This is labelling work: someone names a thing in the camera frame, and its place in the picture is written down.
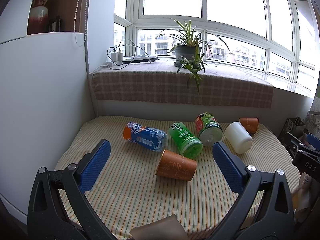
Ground blue orange plastic bottle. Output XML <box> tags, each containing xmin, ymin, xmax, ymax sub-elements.
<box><xmin>123</xmin><ymin>121</ymin><xmax>167</xmax><ymax>152</ymax></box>

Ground orange paper cup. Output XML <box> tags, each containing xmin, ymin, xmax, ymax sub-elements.
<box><xmin>239</xmin><ymin>118</ymin><xmax>259</xmax><ymax>134</ymax></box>
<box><xmin>155</xmin><ymin>149</ymin><xmax>197</xmax><ymax>181</ymax></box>

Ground dark paper shopping bag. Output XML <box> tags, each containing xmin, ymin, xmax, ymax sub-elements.
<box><xmin>278</xmin><ymin>117</ymin><xmax>306</xmax><ymax>142</ymax></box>

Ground near orange paper cup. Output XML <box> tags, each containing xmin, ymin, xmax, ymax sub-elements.
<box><xmin>155</xmin><ymin>149</ymin><xmax>197</xmax><ymax>181</ymax></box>

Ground far orange paper cup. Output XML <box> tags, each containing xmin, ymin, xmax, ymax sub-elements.
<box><xmin>239</xmin><ymin>118</ymin><xmax>259</xmax><ymax>134</ymax></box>

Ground white power strip chargers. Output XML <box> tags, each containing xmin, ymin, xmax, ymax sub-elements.
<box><xmin>106</xmin><ymin>39</ymin><xmax>152</xmax><ymax>71</ymax></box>

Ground potted spider plant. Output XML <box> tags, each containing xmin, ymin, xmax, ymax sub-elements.
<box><xmin>156</xmin><ymin>17</ymin><xmax>231</xmax><ymax>92</ymax></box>

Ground green tea plastic bottle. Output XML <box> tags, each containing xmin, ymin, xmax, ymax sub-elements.
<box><xmin>169</xmin><ymin>122</ymin><xmax>203</xmax><ymax>159</ymax></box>

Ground black flat device windowsill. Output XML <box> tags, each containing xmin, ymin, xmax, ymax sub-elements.
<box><xmin>122</xmin><ymin>55</ymin><xmax>158</xmax><ymax>64</ymax></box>

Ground grapefruit green tea bottle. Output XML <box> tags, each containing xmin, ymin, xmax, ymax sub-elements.
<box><xmin>195</xmin><ymin>112</ymin><xmax>223</xmax><ymax>147</ymax></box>

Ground beaded blind cord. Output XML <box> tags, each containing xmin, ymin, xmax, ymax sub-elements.
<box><xmin>73</xmin><ymin>0</ymin><xmax>90</xmax><ymax>47</ymax></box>

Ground white plastic cup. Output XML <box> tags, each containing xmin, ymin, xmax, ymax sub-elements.
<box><xmin>225</xmin><ymin>121</ymin><xmax>253</xmax><ymax>154</ymax></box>

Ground plaid windowsill blanket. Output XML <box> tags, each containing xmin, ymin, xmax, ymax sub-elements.
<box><xmin>91</xmin><ymin>61</ymin><xmax>274</xmax><ymax>108</ymax></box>

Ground red white ceramic vase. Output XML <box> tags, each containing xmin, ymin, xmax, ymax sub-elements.
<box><xmin>27</xmin><ymin>0</ymin><xmax>49</xmax><ymax>35</ymax></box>

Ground brown paper piece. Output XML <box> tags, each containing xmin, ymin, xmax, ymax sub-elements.
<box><xmin>130</xmin><ymin>215</ymin><xmax>188</xmax><ymax>240</ymax></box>

